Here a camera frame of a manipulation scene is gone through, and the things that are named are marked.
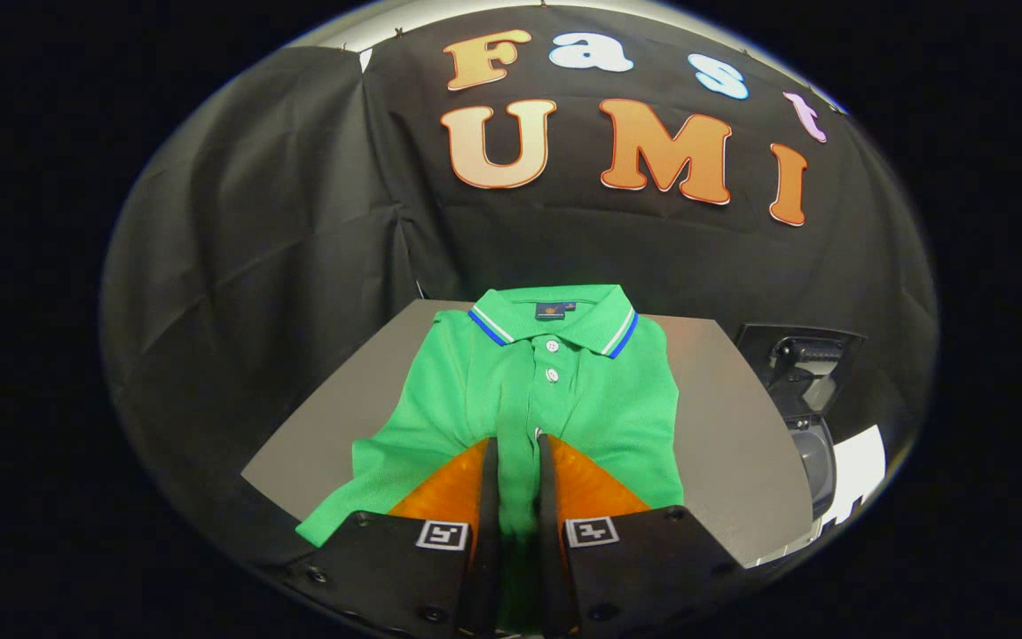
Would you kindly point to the white table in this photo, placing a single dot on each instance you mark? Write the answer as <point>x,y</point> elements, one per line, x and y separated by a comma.
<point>861,466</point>

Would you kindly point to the green polo shirt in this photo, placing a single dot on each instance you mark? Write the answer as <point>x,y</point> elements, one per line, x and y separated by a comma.
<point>600,399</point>

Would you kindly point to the grey side table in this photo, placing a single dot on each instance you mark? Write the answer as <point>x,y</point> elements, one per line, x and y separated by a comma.
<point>733,444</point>

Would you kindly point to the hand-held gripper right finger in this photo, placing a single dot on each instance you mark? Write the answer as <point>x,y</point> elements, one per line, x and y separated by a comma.
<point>548,568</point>

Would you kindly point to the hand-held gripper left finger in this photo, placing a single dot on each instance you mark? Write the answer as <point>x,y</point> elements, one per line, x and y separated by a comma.
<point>489,568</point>

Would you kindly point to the dark washing machine lid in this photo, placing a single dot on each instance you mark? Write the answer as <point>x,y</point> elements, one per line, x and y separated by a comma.
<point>799,364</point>

